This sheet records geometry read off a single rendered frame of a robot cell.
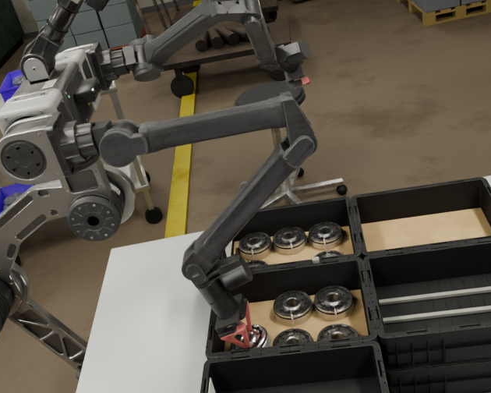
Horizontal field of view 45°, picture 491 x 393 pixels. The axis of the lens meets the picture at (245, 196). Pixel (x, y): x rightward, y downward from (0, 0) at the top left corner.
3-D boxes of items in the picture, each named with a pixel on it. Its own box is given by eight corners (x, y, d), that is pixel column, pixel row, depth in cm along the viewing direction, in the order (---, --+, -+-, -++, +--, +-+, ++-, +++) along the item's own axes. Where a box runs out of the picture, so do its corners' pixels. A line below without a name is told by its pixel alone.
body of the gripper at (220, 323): (245, 298, 148) (230, 276, 145) (241, 326, 140) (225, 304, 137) (223, 306, 150) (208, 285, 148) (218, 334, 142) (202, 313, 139)
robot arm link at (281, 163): (295, 117, 131) (300, 131, 121) (315, 132, 133) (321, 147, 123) (179, 254, 144) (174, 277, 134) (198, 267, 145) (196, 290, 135)
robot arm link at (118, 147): (305, 82, 128) (310, 92, 119) (314, 142, 133) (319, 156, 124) (103, 122, 131) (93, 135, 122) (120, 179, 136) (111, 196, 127)
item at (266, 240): (236, 254, 182) (236, 253, 182) (241, 235, 190) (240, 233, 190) (269, 252, 180) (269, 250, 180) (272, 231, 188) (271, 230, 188)
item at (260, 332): (228, 362, 146) (227, 361, 146) (233, 333, 154) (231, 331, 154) (265, 349, 143) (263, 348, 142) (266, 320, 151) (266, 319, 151)
